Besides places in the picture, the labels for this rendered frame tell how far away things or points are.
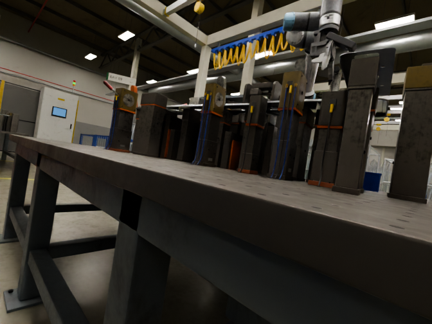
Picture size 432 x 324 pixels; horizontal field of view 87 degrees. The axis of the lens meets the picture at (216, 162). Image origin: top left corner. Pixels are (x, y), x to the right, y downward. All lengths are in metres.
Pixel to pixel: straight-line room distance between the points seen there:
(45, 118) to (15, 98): 1.08
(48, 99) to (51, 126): 0.69
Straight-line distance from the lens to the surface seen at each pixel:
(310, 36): 1.61
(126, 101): 1.46
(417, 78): 0.84
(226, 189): 0.22
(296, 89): 0.79
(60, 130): 7.73
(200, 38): 5.67
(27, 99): 8.46
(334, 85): 1.20
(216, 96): 0.99
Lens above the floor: 0.72
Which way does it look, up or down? level
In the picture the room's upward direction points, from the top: 9 degrees clockwise
